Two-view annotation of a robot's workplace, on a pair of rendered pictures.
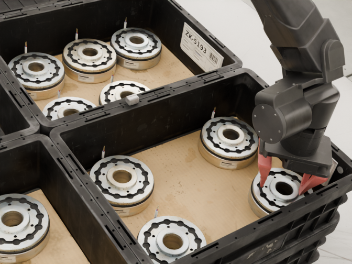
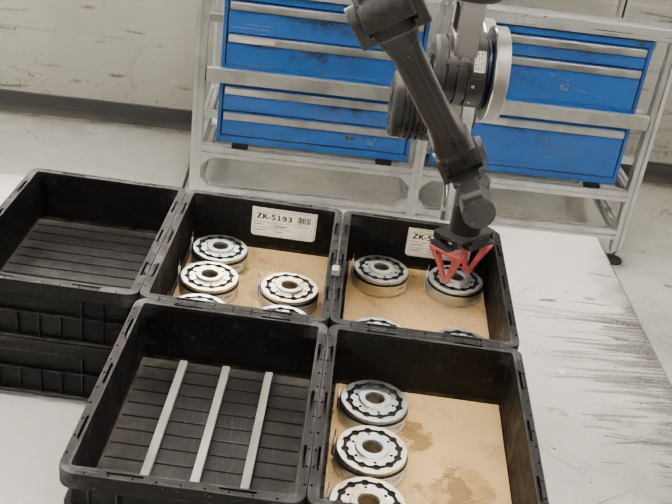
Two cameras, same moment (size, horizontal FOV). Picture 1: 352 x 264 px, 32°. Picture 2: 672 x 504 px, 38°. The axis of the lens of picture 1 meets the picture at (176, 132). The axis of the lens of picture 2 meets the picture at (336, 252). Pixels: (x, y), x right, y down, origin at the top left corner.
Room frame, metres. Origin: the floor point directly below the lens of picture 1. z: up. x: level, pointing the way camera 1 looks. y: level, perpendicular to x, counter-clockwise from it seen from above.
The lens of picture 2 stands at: (-0.19, 1.12, 1.75)
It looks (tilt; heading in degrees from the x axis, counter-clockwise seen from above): 29 degrees down; 313
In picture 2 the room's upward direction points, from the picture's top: 8 degrees clockwise
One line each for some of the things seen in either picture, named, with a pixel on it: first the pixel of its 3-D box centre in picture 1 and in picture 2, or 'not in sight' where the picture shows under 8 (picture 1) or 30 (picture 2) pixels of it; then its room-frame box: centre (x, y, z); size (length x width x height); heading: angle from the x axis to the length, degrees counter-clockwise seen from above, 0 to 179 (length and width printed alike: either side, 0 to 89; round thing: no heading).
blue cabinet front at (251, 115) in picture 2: not in sight; (320, 80); (2.18, -1.24, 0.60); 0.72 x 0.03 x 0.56; 47
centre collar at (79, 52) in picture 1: (89, 53); (209, 274); (0.96, 0.19, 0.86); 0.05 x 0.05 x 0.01
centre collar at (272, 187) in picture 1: (284, 189); (456, 277); (0.71, -0.19, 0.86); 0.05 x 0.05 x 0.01
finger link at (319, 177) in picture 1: (299, 170); (465, 253); (0.71, -0.20, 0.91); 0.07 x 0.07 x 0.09; 0
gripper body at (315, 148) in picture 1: (301, 134); (466, 221); (0.71, -0.18, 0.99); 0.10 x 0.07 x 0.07; 90
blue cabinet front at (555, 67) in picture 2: not in sight; (538, 105); (1.63, -1.82, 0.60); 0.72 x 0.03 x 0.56; 47
